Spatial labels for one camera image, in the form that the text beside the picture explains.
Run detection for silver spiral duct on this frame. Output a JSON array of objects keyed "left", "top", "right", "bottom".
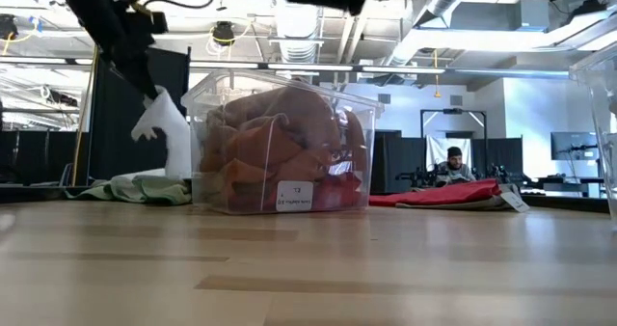
[{"left": 268, "top": 0, "right": 325, "bottom": 66}]

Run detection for yellow hanging pendant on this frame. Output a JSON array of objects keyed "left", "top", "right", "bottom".
[{"left": 432, "top": 48, "right": 443, "bottom": 99}]

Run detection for red towel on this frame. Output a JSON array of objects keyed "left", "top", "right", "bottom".
[
  {"left": 269, "top": 170, "right": 367, "bottom": 212},
  {"left": 368, "top": 177, "right": 531, "bottom": 215}
]

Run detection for black hanging cable reel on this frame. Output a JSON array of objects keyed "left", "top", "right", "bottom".
[
  {"left": 210, "top": 20, "right": 237, "bottom": 47},
  {"left": 0, "top": 13, "right": 19, "bottom": 41}
]

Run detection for white plain towel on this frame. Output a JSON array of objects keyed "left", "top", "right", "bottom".
[{"left": 115, "top": 85, "right": 193, "bottom": 181}]

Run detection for yellow cable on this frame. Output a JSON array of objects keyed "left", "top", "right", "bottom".
[{"left": 70, "top": 45, "right": 100, "bottom": 187}]

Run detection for person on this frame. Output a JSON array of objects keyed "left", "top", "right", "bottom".
[{"left": 433, "top": 146, "right": 478, "bottom": 187}]

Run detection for white hanging sheet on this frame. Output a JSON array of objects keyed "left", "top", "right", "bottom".
[{"left": 426, "top": 135, "right": 472, "bottom": 171}]

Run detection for background robot arms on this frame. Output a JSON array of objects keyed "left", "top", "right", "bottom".
[{"left": 394, "top": 164, "right": 531, "bottom": 188}]

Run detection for long ceiling light strip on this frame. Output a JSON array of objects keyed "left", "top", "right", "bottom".
[{"left": 0, "top": 55, "right": 599, "bottom": 80}]

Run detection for dark background table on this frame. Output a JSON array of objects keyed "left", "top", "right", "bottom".
[{"left": 523, "top": 175, "right": 604, "bottom": 198}]

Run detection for background computer monitor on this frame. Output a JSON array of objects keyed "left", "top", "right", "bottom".
[{"left": 550, "top": 131, "right": 599, "bottom": 162}]

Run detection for gray ceiling air box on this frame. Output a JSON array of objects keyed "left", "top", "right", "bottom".
[{"left": 450, "top": 0, "right": 550, "bottom": 33}]

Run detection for black divider panel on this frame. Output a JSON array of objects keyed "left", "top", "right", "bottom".
[{"left": 89, "top": 37, "right": 192, "bottom": 182}]

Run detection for clear plastic bin white label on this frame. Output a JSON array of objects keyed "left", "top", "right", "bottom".
[{"left": 180, "top": 68, "right": 386, "bottom": 216}]

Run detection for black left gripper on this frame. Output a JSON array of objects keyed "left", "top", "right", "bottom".
[{"left": 103, "top": 8, "right": 170, "bottom": 100}]

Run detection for black metal gantry frame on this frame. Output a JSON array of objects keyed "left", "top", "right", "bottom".
[{"left": 419, "top": 107, "right": 488, "bottom": 166}]

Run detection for black background curtain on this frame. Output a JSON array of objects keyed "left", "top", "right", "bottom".
[
  {"left": 368, "top": 129, "right": 524, "bottom": 196},
  {"left": 0, "top": 129, "right": 92, "bottom": 187}
]

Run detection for orange towel with white tag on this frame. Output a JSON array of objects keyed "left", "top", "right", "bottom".
[{"left": 224, "top": 113, "right": 370, "bottom": 182}]

